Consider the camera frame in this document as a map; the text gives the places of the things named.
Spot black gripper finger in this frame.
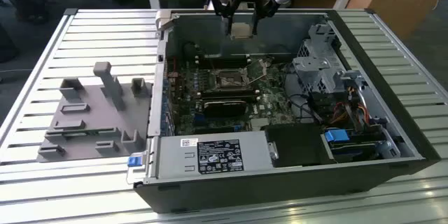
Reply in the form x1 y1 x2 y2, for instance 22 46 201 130
251 0 282 36
209 0 243 36

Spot silver CPU plate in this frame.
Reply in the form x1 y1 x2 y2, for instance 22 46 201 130
233 22 255 40

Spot CPU socket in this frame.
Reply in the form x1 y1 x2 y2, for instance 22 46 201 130
213 68 251 90

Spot silver drive cage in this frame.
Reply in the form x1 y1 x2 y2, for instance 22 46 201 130
293 23 351 95

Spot green motherboard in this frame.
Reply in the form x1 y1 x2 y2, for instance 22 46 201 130
163 55 299 135

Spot black graphics card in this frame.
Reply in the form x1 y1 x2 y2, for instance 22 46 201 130
202 99 249 119

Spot silver chipset heatsink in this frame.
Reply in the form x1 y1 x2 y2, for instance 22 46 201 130
250 118 270 131

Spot grey parts rack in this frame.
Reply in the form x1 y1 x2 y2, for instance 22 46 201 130
37 61 155 164

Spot blue disk carrier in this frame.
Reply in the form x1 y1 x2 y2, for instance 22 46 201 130
325 129 351 145

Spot black plastic shroud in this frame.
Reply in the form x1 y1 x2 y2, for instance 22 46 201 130
262 124 335 168

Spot dark chair base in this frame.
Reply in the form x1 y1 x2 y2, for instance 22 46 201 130
14 0 51 24

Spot grey power supply unit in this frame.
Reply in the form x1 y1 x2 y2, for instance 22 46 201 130
154 131 275 179

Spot green RAM stick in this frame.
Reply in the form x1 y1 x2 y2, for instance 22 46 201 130
62 129 117 136

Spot blue case latch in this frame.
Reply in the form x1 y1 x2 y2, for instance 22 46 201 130
129 155 146 168

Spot black open PC case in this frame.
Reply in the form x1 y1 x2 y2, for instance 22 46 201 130
133 8 443 215

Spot grey case corner handle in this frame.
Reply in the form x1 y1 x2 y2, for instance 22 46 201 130
154 9 177 32

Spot coloured wire bundle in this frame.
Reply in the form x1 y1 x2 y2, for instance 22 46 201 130
331 100 373 125

